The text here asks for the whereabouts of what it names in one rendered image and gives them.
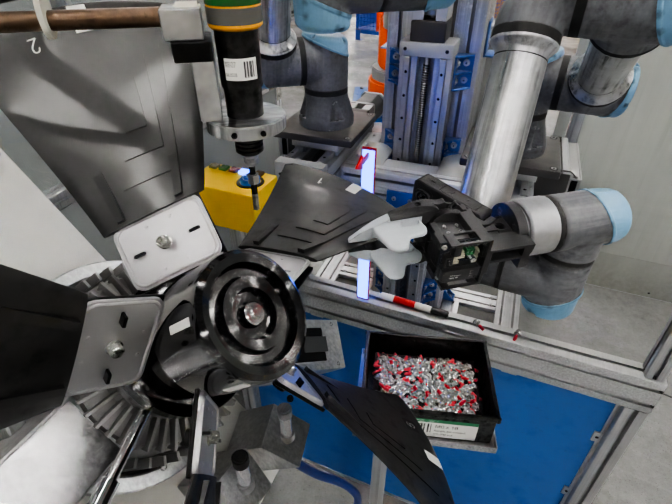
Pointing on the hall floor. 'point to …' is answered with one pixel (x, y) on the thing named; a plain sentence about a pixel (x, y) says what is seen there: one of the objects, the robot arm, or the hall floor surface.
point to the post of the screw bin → (377, 481)
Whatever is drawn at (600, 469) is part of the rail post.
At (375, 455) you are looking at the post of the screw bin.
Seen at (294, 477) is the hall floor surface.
